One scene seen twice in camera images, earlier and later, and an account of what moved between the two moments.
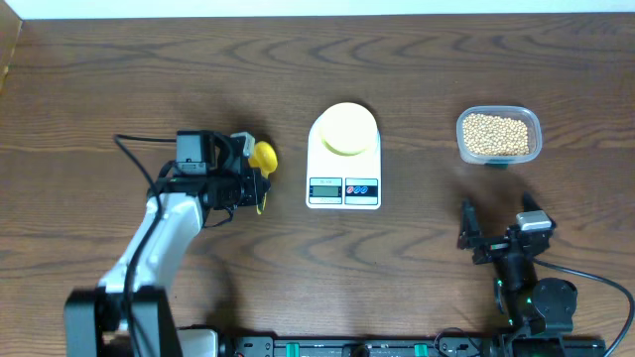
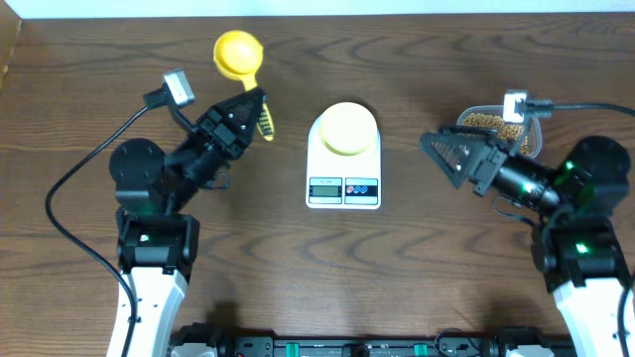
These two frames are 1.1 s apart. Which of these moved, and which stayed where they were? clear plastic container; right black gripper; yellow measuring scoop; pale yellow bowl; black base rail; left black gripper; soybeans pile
Moved: yellow measuring scoop; right black gripper; left black gripper
Stayed: black base rail; pale yellow bowl; clear plastic container; soybeans pile
